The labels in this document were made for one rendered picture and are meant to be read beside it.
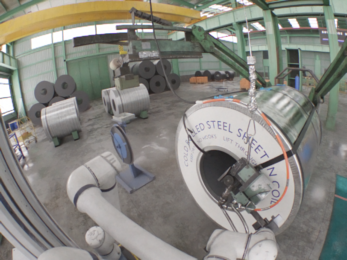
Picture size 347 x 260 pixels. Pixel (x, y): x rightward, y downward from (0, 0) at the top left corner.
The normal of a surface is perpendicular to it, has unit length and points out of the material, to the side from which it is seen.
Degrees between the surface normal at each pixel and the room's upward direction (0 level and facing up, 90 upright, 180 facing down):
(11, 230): 90
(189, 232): 0
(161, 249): 17
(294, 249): 0
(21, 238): 90
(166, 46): 90
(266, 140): 90
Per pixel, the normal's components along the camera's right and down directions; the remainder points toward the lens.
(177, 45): 0.57, 0.23
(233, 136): -0.82, 0.29
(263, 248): -0.45, -0.43
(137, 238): 0.07, -0.83
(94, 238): -0.15, -0.85
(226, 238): -0.21, -0.93
